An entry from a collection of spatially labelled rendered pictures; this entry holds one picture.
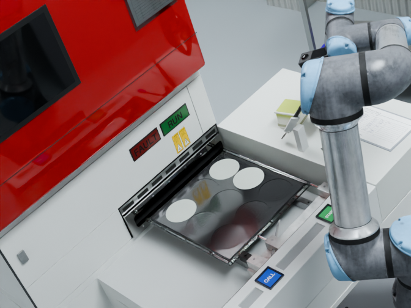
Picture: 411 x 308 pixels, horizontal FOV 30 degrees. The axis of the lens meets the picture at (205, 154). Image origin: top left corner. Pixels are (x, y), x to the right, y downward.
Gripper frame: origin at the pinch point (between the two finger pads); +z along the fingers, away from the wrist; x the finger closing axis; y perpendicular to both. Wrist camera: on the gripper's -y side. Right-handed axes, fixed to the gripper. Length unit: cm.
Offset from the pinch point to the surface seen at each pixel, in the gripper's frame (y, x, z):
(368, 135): 14.0, -6.9, 7.9
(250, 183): -18.5, -23.0, 21.0
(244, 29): -88, 200, 157
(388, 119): 18.8, 0.6, 7.6
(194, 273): -27, -54, 28
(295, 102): -10.1, 1.8, 8.1
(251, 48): -77, 177, 152
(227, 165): -28.5, -15.2, 24.3
